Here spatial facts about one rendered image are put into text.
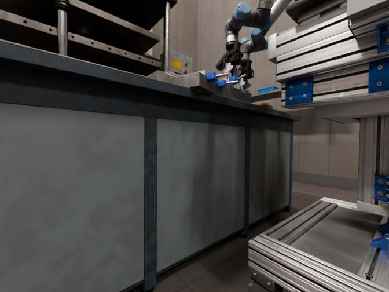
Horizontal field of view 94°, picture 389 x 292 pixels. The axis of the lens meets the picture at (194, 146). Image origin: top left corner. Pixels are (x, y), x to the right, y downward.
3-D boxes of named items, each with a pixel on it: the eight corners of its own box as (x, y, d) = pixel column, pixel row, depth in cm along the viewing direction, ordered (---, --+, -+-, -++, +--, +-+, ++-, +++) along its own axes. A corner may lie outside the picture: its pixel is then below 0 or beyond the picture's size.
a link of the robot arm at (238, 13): (257, 3, 93) (246, 21, 104) (237, -1, 91) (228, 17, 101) (258, 16, 92) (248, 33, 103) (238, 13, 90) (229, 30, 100)
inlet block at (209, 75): (230, 82, 74) (231, 69, 74) (226, 79, 70) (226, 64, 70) (203, 87, 81) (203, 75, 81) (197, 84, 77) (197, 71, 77)
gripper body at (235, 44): (235, 57, 96) (235, 37, 98) (223, 65, 103) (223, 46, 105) (243, 64, 101) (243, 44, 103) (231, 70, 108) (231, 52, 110)
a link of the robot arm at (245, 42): (250, 35, 122) (238, 38, 126) (250, 51, 123) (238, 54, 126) (252, 41, 129) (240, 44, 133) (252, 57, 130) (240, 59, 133)
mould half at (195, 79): (225, 99, 92) (226, 77, 92) (199, 86, 70) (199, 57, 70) (154, 108, 119) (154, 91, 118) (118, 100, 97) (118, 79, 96)
